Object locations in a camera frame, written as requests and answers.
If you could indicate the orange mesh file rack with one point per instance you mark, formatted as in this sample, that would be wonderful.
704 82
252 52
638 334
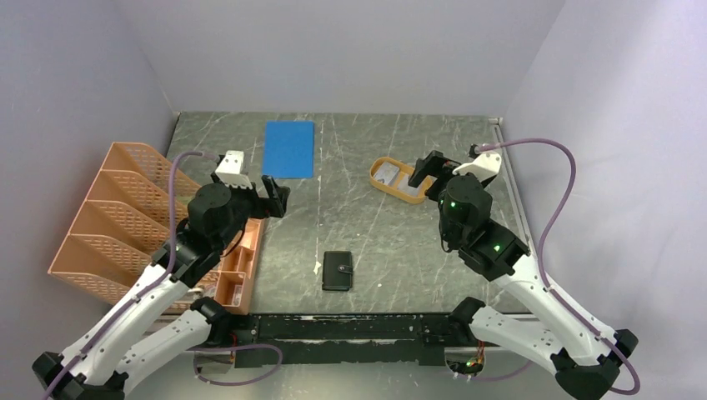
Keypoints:
123 220

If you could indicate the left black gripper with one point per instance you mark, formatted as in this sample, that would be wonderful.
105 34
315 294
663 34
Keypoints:
274 205

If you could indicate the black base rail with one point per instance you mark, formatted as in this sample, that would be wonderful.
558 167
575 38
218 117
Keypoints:
427 339

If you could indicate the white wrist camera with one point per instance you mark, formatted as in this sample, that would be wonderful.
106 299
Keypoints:
485 166
232 171

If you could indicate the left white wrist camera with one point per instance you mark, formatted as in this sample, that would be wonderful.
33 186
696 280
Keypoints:
232 171

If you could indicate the yellow oval tray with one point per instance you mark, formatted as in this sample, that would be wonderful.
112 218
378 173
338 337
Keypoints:
392 191

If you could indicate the blue flat mat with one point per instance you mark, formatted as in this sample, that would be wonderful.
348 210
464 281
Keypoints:
288 149

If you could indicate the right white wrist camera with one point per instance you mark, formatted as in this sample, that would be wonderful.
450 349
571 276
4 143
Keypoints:
485 166

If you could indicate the black card holder wallet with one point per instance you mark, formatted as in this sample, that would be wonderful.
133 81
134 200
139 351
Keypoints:
338 271

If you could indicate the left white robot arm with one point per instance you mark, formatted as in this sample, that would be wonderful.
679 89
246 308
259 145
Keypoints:
112 358

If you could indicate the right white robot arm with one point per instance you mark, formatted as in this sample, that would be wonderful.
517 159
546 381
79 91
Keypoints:
582 353

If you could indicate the silver VIP card stack left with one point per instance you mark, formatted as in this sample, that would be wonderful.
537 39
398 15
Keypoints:
386 173

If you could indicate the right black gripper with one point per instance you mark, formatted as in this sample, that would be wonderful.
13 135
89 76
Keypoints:
433 164

